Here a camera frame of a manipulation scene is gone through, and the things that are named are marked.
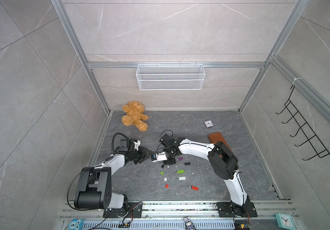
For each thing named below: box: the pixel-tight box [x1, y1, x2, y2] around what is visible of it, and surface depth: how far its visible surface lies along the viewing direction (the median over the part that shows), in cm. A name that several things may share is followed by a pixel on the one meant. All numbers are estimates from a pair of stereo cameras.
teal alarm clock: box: [275, 212, 296, 230], surface depth 70 cm
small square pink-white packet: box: [204, 119, 214, 128], surface depth 112 cm
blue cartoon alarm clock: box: [67, 218, 85, 230], surface depth 70 cm
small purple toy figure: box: [183, 216, 194, 230], surface depth 69 cm
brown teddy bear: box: [121, 100, 149, 132], surface depth 108 cm
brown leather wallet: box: [208, 132, 233, 151], surface depth 103 cm
